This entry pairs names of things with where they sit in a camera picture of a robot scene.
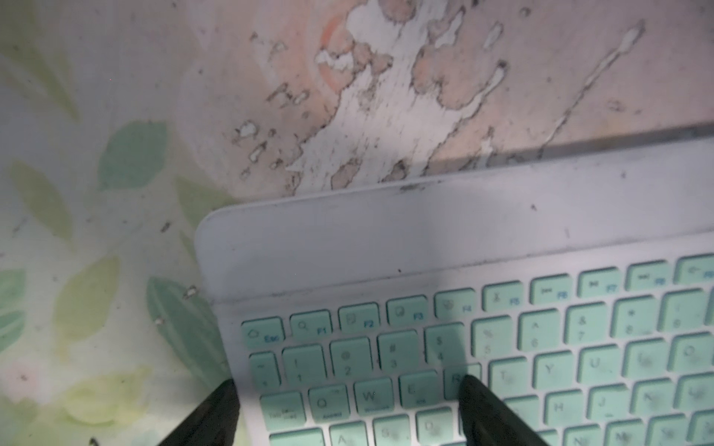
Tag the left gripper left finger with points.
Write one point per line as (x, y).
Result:
(212, 423)

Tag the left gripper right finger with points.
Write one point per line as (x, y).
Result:
(487, 421)

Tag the green key keyboard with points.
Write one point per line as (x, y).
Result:
(579, 291)

